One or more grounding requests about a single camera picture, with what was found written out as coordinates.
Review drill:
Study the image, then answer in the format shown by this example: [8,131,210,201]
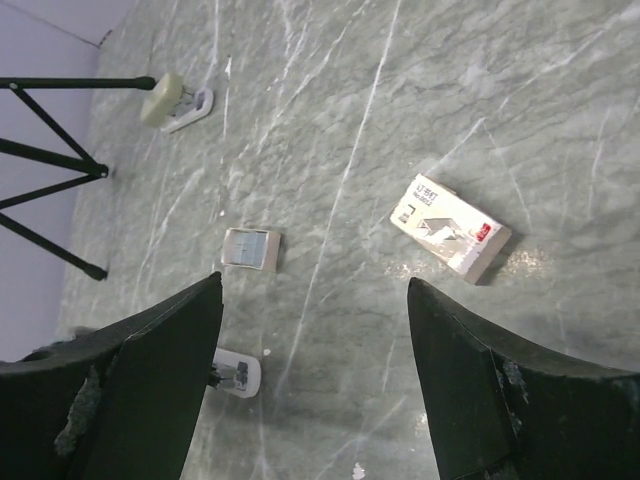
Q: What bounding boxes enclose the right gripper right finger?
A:
[407,278,639,479]

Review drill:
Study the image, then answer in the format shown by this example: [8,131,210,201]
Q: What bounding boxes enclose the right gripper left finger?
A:
[1,273,223,479]

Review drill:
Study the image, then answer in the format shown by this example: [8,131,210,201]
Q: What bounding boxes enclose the blue stapler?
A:
[208,348,262,399]

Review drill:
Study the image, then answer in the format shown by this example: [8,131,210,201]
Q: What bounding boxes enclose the white staple box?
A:
[390,174,511,284]

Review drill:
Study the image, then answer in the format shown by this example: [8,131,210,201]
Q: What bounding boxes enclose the grey staple strips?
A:
[222,228,282,272]

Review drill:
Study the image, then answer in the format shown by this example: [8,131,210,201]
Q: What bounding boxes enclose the beige stapler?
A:
[140,73,215,134]

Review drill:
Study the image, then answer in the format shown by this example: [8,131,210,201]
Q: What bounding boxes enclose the black tripod stand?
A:
[1,76,157,281]

